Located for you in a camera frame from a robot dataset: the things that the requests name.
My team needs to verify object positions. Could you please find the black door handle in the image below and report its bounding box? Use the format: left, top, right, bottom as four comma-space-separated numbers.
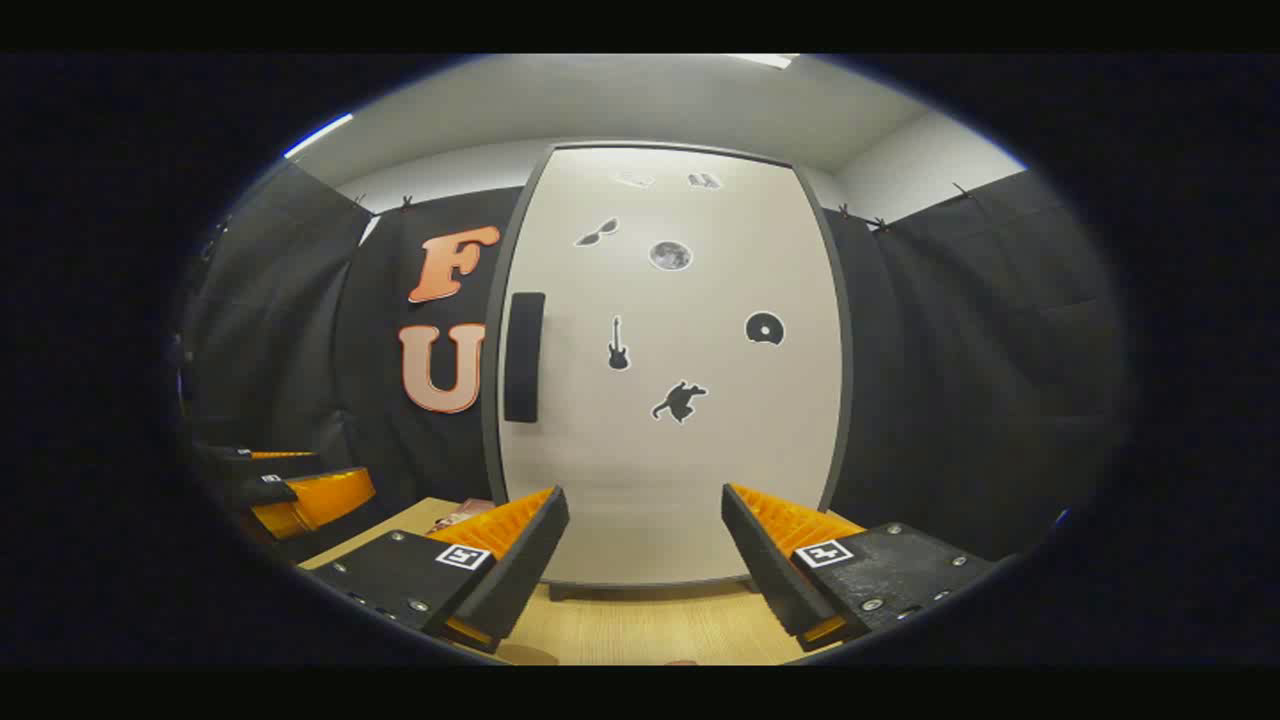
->
503, 291, 547, 424

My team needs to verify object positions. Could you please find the brown cover book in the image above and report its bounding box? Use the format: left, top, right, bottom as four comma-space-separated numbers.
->
428, 498, 496, 533

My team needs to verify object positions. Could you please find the black backdrop cloth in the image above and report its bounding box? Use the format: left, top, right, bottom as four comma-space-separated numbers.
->
180, 160, 1131, 563

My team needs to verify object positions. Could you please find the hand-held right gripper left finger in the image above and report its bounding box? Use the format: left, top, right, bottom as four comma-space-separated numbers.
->
298, 485, 571, 656

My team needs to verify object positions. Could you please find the white cabinet door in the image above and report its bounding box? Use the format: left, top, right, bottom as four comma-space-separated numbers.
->
497, 146, 844, 587

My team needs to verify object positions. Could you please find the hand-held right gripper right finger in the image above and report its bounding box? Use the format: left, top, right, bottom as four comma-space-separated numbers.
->
720, 483, 999, 653

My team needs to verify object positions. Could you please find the grey cabinet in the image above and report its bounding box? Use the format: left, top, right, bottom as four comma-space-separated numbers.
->
480, 140, 857, 602

